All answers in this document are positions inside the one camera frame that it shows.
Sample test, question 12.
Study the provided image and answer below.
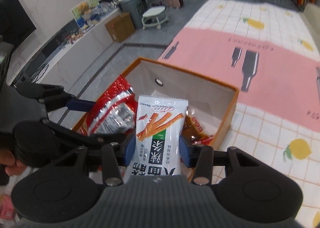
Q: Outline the lemon pattern picnic mat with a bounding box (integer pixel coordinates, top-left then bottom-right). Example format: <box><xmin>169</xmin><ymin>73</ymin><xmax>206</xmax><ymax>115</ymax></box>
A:
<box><xmin>161</xmin><ymin>0</ymin><xmax>319</xmax><ymax>227</ymax></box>

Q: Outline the orange cardboard storage box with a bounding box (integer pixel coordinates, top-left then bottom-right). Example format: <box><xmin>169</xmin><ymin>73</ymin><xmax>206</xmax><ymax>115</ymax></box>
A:
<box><xmin>71</xmin><ymin>57</ymin><xmax>240</xmax><ymax>184</ymax></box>

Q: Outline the white spicy strip packet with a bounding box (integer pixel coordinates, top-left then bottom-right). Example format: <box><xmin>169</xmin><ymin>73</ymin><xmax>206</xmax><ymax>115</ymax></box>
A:
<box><xmin>124</xmin><ymin>95</ymin><xmax>188</xmax><ymax>182</ymax></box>

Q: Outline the pink small heater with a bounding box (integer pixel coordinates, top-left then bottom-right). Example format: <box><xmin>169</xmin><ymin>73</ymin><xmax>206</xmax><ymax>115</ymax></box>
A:
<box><xmin>166</xmin><ymin>0</ymin><xmax>184</xmax><ymax>9</ymax></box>

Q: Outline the white tv console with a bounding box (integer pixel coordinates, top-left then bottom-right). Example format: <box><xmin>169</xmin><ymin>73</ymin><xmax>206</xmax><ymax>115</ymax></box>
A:
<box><xmin>7</xmin><ymin>7</ymin><xmax>123</xmax><ymax>88</ymax></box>

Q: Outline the black television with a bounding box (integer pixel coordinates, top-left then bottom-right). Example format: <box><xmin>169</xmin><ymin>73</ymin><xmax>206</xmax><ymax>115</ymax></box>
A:
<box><xmin>0</xmin><ymin>0</ymin><xmax>36</xmax><ymax>51</ymax></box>

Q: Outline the grey trash bin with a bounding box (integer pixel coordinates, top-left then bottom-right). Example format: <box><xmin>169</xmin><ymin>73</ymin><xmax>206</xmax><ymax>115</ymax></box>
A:
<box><xmin>118</xmin><ymin>0</ymin><xmax>148</xmax><ymax>28</ymax></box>

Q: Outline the person's left hand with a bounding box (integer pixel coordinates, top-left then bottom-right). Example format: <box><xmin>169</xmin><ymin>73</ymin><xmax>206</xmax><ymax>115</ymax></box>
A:
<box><xmin>0</xmin><ymin>148</ymin><xmax>27</xmax><ymax>176</ymax></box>

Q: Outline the red silver snack bag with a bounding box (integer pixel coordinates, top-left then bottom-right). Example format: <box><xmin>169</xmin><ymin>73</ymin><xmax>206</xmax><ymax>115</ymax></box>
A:
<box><xmin>77</xmin><ymin>76</ymin><xmax>137</xmax><ymax>136</ymax></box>

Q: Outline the white round rolling stool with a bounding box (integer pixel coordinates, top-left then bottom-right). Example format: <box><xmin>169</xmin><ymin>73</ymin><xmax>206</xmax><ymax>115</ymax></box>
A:
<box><xmin>141</xmin><ymin>6</ymin><xmax>169</xmax><ymax>30</ymax></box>

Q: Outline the brown cardboard box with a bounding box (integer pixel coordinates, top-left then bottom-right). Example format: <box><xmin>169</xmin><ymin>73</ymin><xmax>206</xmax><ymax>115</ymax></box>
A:
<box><xmin>105</xmin><ymin>12</ymin><xmax>136</xmax><ymax>43</ymax></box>

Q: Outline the red brown jerky packet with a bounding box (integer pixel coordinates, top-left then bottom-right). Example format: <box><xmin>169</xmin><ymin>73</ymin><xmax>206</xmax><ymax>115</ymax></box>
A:
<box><xmin>182</xmin><ymin>115</ymin><xmax>214</xmax><ymax>145</ymax></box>

